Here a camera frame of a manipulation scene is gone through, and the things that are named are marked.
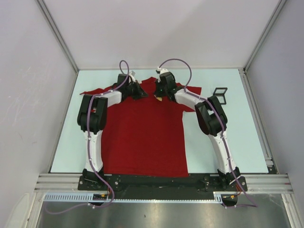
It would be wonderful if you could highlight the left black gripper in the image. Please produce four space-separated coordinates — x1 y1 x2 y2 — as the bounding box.
125 80 148 101

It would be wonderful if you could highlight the red t-shirt garment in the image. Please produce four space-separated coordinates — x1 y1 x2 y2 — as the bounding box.
82 77 193 177

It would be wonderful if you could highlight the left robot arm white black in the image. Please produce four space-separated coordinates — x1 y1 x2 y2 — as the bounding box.
77 74 148 190

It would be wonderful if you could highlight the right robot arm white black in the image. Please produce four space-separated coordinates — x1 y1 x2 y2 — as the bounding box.
154 69 240 190

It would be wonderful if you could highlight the black open small box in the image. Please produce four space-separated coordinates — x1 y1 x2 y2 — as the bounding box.
213 87 228 105

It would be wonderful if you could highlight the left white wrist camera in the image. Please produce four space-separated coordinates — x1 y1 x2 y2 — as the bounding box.
128 71 136 82

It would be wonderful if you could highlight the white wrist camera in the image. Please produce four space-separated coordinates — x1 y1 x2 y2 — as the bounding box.
128 71 136 82
156 67 170 76

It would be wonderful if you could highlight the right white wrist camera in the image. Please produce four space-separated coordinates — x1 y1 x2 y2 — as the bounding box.
156 67 170 76

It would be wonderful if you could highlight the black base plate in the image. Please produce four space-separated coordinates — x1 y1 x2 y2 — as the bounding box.
77 170 247 191

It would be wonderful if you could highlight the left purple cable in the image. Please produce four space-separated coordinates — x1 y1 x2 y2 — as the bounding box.
44 59 135 215

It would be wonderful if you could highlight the purple cable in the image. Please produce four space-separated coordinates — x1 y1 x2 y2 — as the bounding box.
44 59 135 215
158 58 259 209

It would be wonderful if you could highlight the slotted cable duct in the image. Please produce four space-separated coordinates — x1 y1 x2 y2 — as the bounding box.
43 192 223 204

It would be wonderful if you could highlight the aluminium front rail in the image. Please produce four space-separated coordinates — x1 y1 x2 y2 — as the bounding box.
34 173 294 194

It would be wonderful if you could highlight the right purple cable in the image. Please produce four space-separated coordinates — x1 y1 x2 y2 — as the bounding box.
158 58 259 209

